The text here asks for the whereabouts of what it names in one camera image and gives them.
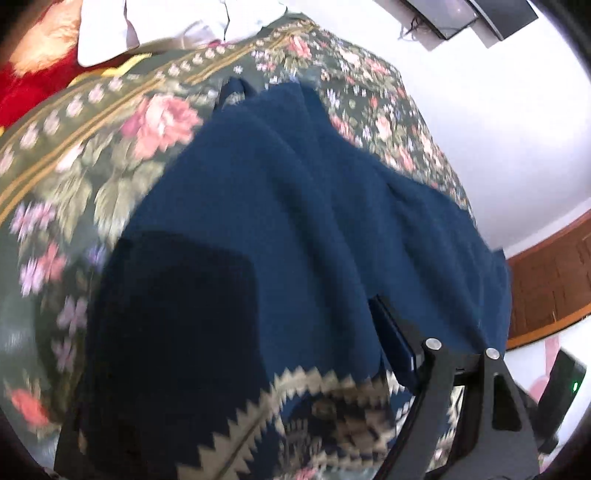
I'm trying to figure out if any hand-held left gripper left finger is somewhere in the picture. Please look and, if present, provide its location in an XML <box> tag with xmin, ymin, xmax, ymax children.
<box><xmin>54</xmin><ymin>406</ymin><xmax>89</xmax><ymax>477</ymax></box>

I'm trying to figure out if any black wall shelf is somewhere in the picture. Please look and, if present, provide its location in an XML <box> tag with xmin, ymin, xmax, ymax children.
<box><xmin>468</xmin><ymin>0</ymin><xmax>539</xmax><ymax>38</ymax></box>

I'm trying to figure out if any brown wooden door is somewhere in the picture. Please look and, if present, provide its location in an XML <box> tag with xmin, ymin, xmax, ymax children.
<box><xmin>505</xmin><ymin>216</ymin><xmax>591</xmax><ymax>350</ymax></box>

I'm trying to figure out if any black wall screen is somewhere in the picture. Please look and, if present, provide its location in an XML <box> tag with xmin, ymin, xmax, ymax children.
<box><xmin>401</xmin><ymin>0</ymin><xmax>479</xmax><ymax>41</ymax></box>

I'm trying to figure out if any yellow cloth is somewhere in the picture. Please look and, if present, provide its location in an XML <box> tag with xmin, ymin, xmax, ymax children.
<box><xmin>69</xmin><ymin>52</ymin><xmax>154</xmax><ymax>88</ymax></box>

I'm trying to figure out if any white cloth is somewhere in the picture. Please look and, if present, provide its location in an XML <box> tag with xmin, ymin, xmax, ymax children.
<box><xmin>76</xmin><ymin>0</ymin><xmax>288</xmax><ymax>68</ymax></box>

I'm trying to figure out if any navy patterned hoodie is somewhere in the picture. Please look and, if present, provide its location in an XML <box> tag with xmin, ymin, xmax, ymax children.
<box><xmin>78</xmin><ymin>76</ymin><xmax>514</xmax><ymax>480</ymax></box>

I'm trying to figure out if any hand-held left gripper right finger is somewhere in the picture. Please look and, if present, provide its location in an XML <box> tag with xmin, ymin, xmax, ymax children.
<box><xmin>370</xmin><ymin>294</ymin><xmax>540</xmax><ymax>480</ymax></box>

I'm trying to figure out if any red plush toy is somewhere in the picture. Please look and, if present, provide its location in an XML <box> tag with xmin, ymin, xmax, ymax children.
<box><xmin>0</xmin><ymin>0</ymin><xmax>132</xmax><ymax>126</ymax></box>

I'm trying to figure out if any green floral bedspread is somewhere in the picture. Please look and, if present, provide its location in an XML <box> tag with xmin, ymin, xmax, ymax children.
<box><xmin>0</xmin><ymin>11</ymin><xmax>483</xmax><ymax>480</ymax></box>

